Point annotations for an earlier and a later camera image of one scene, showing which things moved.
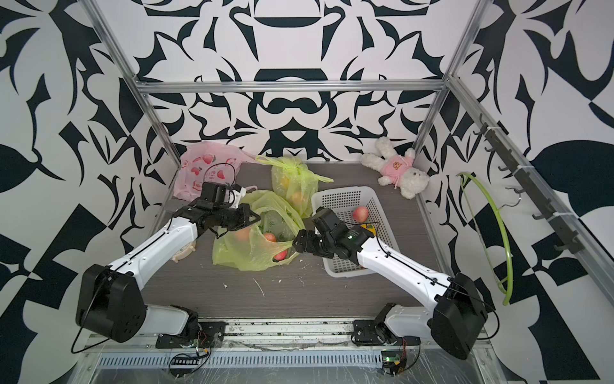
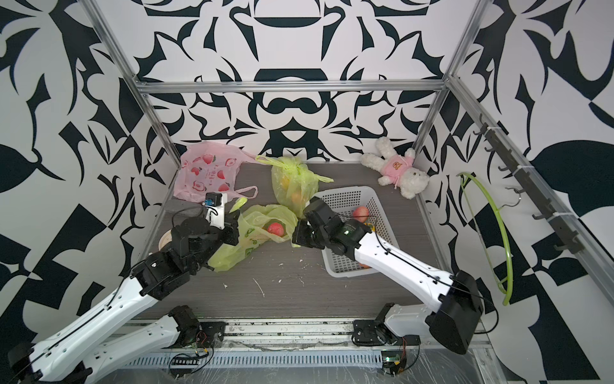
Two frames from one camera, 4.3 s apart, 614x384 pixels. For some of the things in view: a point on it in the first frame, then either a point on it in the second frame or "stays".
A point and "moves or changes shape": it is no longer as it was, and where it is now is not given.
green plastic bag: [293, 180] stays
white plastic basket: [344, 201] stays
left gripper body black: [232, 218] to [227, 236]
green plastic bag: [262, 244] moves or changes shape
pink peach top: [360, 214] stays
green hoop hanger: [504, 232] stays
